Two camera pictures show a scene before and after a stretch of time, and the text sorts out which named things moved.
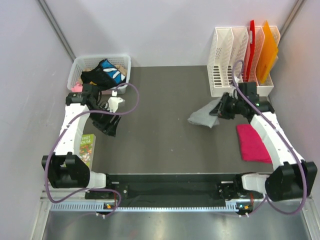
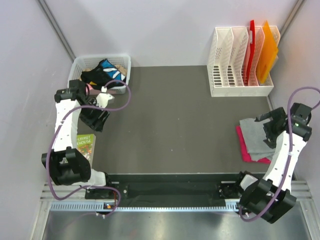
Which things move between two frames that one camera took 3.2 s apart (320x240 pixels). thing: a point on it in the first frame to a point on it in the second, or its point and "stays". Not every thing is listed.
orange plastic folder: [269, 52] stays
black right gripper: [221, 111] to [276, 114]
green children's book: [87, 149] stays
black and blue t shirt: [106, 75] stays
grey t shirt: [202, 115] to [254, 133]
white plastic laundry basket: [79, 64] stays
